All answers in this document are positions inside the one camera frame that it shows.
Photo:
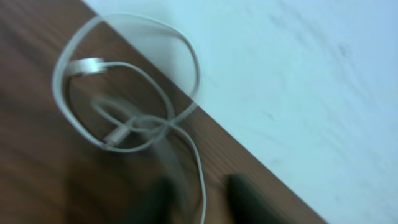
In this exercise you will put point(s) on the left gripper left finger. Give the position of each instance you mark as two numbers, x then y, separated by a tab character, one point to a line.
161	203

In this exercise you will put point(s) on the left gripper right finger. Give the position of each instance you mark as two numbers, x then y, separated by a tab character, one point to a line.
246	204

